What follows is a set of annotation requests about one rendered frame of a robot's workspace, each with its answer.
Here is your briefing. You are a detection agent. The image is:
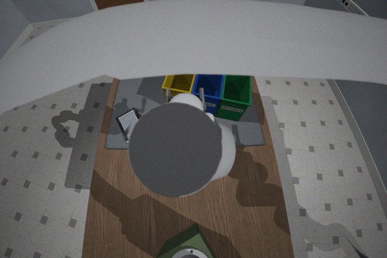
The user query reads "blue general waste bin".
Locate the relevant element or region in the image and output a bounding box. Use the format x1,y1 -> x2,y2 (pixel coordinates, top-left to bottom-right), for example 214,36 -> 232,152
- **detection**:
191,74 -> 224,115

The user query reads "yellow recycle bin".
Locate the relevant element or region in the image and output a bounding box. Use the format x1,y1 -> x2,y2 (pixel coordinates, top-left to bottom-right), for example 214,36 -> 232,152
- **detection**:
161,74 -> 196,99

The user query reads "green bin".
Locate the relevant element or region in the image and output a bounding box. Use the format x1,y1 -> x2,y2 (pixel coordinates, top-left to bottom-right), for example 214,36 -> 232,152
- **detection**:
216,75 -> 251,122

